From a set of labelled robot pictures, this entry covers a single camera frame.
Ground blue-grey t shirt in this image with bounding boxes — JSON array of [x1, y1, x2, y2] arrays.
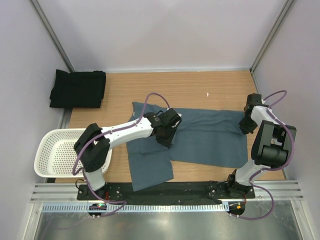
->
[[126, 108, 248, 191]]

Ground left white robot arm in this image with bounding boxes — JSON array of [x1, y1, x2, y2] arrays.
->
[[73, 108, 182, 200]]

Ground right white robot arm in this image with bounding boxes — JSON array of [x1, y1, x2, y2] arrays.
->
[[224, 93, 297, 198]]

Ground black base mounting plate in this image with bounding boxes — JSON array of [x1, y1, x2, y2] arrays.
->
[[76, 181, 256, 201]]

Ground folded black t shirt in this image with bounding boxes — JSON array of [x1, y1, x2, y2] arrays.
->
[[49, 69, 106, 109]]

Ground white perforated plastic basket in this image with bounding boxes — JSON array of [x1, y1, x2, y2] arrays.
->
[[33, 128, 113, 179]]

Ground white slotted cable duct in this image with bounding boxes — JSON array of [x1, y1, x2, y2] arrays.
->
[[41, 202, 229, 214]]

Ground right aluminium corner post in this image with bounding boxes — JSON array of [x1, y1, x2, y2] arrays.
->
[[250, 0, 297, 75]]

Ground aluminium corner post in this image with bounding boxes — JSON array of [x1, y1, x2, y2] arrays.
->
[[250, 0, 297, 75], [29, 0, 75, 73]]

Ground left aluminium corner post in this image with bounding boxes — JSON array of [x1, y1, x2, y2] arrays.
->
[[29, 0, 75, 73]]

